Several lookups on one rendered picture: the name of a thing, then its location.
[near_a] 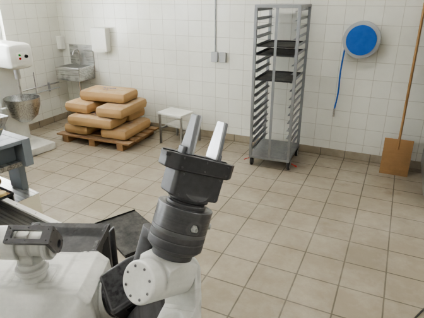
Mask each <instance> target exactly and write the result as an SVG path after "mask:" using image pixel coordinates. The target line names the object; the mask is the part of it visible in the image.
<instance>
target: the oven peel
mask: <svg viewBox="0 0 424 318"><path fill-rule="evenodd" d="M423 19H424V2H423V9H422V12H421V19H420V26H419V29H418V36H417V39H416V46H415V53H414V56H413V63H412V67H411V73H410V77H409V83H408V90H407V94H406V100H405V104H404V110H403V117H402V121H401V127H400V131H399V137H398V139H394V138H385V140H384V147H383V151H382V158H381V162H380V169H379V173H383V174H390V175H398V176H402V177H407V176H408V170H409V165H410V161H411V155H412V151H413V145H414V141H409V140H403V139H401V136H402V131H403V126H404V119H405V115H406V109H407V105H408V98H409V93H410V88H411V82H412V78H413V72H414V68H415V62H416V55H417V52H418V45H419V41H420V35H421V29H422V24H423Z"/></svg>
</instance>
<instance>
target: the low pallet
mask: <svg viewBox="0 0 424 318"><path fill-rule="evenodd" d="M157 129H159V127H155V126H149V127H148V128H146V129H144V130H143V131H141V132H139V133H137V134H136V135H134V136H133V137H131V138H129V139H127V140H120V139H111V138H104V137H102V135H101V129H99V130H97V131H95V132H93V133H91V134H89V135H85V134H77V133H72V132H67V131H66V130H65V131H61V132H58V133H57V135H62V137H63V141H64V142H68V143H69V142H71V141H73V140H75V139H78V138H81V139H88V140H89V146H94V147H96V146H98V145H100V144H102V143H104V142H106V143H113V144H116V147H117V151H124V150H126V149H128V148H130V147H131V146H133V145H135V144H136V143H138V142H140V141H142V140H143V139H145V138H147V137H148V136H150V135H152V134H154V131H156V130H157Z"/></svg>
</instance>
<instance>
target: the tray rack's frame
mask: <svg viewBox="0 0 424 318"><path fill-rule="evenodd" d="M311 5H312V4H255V9H254V41H253V58H252V91H251V108H250V141H249V157H250V158H253V159H252V162H253V161H254V159H255V158H258V159H263V160H271V161H276V162H285V163H286V166H287V163H289V162H290V163H291V161H292V160H291V159H292V157H293V155H294V153H295V152H296V150H297V149H299V144H297V143H294V144H293V145H292V147H291V143H292V142H291V140H292V125H293V109H294V101H295V86H296V78H297V62H298V47H299V39H300V24H301V15H302V8H307V7H311ZM258 8H276V22H275V33H274V55H273V76H272V87H271V109H270V120H269V139H263V140H262V141H261V142H260V143H259V144H258V145H257V146H256V148H255V149H254V150H252V139H253V135H252V132H253V127H252V125H253V123H254V120H253V116H254V113H253V110H254V94H255V89H254V86H255V81H254V78H255V77H256V73H255V69H256V65H255V61H256V44H257V39H256V35H257V17H258V11H257V9H258ZM279 8H298V20H297V36H296V44H295V60H294V68H293V84H292V93H291V109H290V125H289V133H288V141H279V140H273V139H271V133H272V122H273V102H274V81H275V70H276V49H277V39H278V18H279ZM287 143H288V147H286V144H287ZM286 151H287V154H285V152H286ZM297 154H298V153H297Z"/></svg>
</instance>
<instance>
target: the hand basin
mask: <svg viewBox="0 0 424 318"><path fill-rule="evenodd" d="M90 35H91V45H78V44H69V51H70V56H71V63H72V64H66V65H62V66H56V74H57V79H58V80H66V81H77V82H78V86H79V93H80V91H81V81H86V80H90V79H93V78H95V67H94V59H93V51H94V52H103V53H105V52H110V51H111V44H110V31H109V28H105V27H90ZM56 41H57V49H65V48H66V46H65V41H64V36H56Z"/></svg>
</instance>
